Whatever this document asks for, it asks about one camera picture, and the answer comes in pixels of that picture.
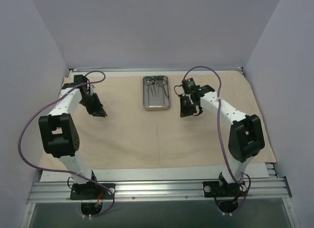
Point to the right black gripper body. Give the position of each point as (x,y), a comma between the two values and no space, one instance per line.
(186,103)

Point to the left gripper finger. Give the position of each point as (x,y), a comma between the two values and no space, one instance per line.
(102,113)
(98,114)

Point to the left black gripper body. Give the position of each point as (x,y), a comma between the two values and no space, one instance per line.
(94,107)

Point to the beige cloth wrap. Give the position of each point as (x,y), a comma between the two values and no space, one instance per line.
(131,137)

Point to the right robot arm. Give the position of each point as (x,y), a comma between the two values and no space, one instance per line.
(240,135)

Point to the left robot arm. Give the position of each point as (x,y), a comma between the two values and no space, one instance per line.
(59,135)

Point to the steel surgical forceps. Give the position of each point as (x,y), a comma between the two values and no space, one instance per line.
(162,85)

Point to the steel surgical scissors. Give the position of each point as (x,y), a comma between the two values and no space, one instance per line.
(151,88)

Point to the steel instrument tray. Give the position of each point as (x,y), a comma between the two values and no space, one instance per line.
(159,102)

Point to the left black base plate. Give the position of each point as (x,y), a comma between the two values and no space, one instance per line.
(91,191)

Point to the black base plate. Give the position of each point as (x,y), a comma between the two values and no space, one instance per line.
(91,191)
(216,189)

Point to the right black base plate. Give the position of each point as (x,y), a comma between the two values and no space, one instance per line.
(216,189)

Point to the aluminium front rail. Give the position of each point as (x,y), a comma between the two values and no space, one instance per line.
(180,190)

